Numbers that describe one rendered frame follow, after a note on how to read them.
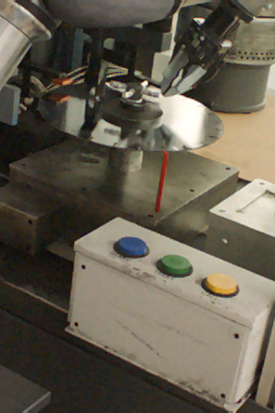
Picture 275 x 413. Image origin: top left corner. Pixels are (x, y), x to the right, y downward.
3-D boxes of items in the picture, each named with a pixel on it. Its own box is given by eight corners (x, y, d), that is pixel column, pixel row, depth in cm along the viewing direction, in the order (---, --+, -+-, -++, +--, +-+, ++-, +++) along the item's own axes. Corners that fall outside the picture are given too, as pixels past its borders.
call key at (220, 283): (239, 293, 115) (242, 280, 114) (225, 305, 112) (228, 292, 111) (212, 282, 117) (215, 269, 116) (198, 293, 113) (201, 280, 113)
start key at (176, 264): (193, 274, 118) (196, 261, 117) (179, 285, 115) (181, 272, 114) (168, 263, 120) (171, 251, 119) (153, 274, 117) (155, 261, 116)
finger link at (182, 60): (141, 85, 153) (175, 45, 149) (152, 83, 158) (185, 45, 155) (154, 97, 152) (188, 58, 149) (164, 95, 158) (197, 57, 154)
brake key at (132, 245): (149, 255, 121) (151, 242, 120) (135, 265, 118) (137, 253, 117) (125, 245, 123) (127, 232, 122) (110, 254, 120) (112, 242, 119)
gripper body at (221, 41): (169, 42, 148) (216, -12, 143) (184, 42, 156) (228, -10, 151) (201, 74, 147) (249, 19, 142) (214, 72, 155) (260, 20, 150)
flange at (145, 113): (161, 106, 159) (163, 93, 158) (164, 128, 149) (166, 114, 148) (101, 100, 158) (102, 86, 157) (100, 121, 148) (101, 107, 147)
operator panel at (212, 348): (267, 376, 123) (290, 287, 116) (233, 415, 114) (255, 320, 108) (105, 301, 135) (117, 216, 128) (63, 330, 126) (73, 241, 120)
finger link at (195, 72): (154, 97, 152) (188, 58, 149) (164, 95, 158) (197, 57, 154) (166, 109, 152) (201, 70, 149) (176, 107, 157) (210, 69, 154)
